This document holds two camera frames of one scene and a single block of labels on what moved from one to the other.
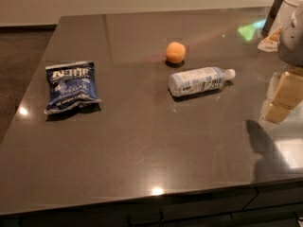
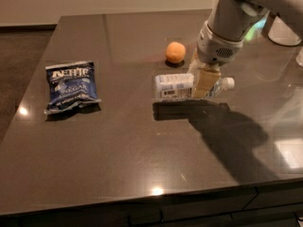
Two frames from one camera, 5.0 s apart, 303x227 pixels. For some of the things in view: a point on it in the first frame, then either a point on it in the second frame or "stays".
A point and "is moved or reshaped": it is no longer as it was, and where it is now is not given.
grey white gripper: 292,46 → 215,48
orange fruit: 175,52 stays
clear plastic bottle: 199,79 is moved or reshaped
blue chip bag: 70,86 stays
